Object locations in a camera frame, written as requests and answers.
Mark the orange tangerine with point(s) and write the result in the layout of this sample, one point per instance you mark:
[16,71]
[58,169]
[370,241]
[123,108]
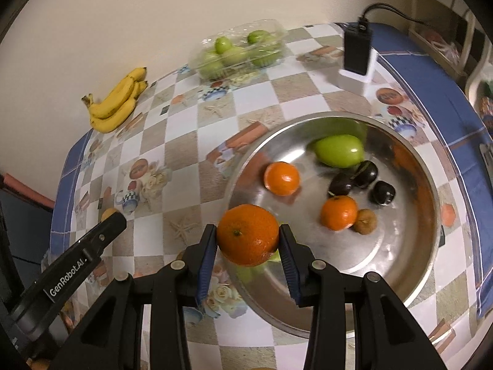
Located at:
[282,179]
[339,213]
[248,235]

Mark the checkered printed tablecloth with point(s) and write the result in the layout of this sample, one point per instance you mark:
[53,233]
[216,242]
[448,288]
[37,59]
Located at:
[173,162]

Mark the pile of small green fruits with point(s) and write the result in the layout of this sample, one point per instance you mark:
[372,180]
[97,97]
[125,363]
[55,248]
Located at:
[235,56]

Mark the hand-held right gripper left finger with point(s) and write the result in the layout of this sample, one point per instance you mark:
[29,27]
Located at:
[206,269]

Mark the small brown round fruit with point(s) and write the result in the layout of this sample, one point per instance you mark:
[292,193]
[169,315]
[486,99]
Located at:
[109,214]

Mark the dark plum with stem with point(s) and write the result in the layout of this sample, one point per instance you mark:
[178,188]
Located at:
[341,184]

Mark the clear bag of green fruit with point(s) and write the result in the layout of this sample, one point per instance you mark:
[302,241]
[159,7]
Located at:
[269,27]

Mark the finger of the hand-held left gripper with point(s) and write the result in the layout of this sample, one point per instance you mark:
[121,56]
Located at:
[109,229]

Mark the cream wooden chair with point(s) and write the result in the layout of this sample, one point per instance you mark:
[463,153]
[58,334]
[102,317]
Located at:
[469,46]

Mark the round steel plate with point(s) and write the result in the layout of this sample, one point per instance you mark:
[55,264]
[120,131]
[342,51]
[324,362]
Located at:
[385,258]

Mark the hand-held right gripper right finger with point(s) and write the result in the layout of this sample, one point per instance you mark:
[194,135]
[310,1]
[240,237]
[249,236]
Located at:
[289,273]

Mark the reddish brown board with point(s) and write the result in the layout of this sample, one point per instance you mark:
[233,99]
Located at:
[27,192]

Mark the yellow banana bunch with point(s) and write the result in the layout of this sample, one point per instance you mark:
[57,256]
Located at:
[111,117]

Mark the white stand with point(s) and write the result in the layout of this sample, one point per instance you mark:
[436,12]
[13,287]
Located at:
[354,83]

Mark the brown kiwi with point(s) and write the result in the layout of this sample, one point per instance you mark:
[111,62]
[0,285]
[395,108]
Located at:
[365,222]

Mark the large green jujube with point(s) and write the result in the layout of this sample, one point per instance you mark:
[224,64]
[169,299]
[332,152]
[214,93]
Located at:
[339,151]

